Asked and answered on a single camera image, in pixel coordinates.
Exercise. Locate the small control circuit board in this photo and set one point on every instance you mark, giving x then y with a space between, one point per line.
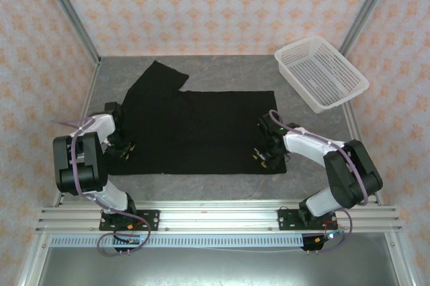
331 236
132 240

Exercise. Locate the aluminium base rail beam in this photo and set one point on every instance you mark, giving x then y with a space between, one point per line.
218 215

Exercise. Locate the aluminium corner frame post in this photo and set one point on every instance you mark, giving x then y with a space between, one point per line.
365 10
69 10

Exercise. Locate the black t-shirt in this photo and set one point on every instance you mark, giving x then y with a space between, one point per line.
218 131

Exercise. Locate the grey metal lower panel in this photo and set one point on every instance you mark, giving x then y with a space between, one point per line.
218 269

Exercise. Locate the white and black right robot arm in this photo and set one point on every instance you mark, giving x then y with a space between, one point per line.
349 172

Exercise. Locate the white perforated plastic basket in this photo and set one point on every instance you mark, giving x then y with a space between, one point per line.
322 74

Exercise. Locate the aluminium lower frame strut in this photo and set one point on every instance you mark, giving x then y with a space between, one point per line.
399 259
32 262

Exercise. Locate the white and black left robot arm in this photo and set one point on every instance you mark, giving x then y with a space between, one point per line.
77 165

